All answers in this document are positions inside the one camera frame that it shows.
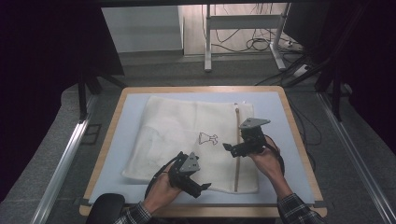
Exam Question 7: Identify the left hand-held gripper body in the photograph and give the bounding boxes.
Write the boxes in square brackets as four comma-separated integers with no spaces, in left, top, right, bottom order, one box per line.
[168,151,202,191]

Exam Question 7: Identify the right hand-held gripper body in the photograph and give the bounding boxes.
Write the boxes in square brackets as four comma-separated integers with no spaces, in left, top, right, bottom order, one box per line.
[238,117,272,156]

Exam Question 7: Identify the white mesh laundry bag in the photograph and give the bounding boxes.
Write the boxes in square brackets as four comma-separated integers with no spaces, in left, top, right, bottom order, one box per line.
[121,95,260,194]

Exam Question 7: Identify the person's right hand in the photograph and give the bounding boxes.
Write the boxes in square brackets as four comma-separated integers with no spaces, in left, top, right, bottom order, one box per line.
[248,136,286,189]

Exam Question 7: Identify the person's left hand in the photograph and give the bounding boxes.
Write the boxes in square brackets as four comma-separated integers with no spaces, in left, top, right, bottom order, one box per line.
[143,172,185,215]

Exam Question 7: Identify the wooden framed work board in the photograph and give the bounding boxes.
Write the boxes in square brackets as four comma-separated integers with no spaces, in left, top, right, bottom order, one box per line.
[88,91,316,205]

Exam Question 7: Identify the white power strip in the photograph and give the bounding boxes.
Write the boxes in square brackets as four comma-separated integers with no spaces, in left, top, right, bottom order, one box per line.
[292,63,311,78]

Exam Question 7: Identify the black chair back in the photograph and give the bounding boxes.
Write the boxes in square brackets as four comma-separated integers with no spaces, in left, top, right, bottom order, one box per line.
[85,192,126,224]

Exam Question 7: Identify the black metal stand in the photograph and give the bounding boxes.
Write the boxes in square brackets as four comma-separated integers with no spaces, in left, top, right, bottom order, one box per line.
[313,60,345,123]
[77,69,127,123]

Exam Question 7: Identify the dark curtain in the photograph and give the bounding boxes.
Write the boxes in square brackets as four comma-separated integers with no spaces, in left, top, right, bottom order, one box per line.
[0,0,125,203]
[323,0,396,157]

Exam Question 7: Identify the white cabinet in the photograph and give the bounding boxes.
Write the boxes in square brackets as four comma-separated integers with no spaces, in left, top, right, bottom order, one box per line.
[101,5,185,54]

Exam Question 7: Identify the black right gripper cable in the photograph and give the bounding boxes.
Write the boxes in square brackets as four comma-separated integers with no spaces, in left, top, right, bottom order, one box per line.
[264,134,287,175]

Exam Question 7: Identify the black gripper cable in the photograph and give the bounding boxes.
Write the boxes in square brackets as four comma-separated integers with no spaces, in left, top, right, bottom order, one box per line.
[264,134,287,175]
[144,153,180,200]

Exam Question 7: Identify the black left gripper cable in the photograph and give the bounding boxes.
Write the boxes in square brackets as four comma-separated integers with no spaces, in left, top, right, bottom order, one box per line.
[144,153,180,200]

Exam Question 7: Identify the thin black cable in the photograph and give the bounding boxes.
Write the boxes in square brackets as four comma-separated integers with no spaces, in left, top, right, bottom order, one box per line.
[288,98,323,174]

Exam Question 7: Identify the black floor cables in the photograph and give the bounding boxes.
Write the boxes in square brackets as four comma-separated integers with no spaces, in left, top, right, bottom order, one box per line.
[214,3,304,54]

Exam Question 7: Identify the aluminium floor rail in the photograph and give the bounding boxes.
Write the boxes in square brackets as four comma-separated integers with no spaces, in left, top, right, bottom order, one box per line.
[30,92,98,224]
[315,91,396,224]

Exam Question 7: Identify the white desk frame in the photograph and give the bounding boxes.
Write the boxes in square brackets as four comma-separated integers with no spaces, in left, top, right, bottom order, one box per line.
[203,3,292,73]

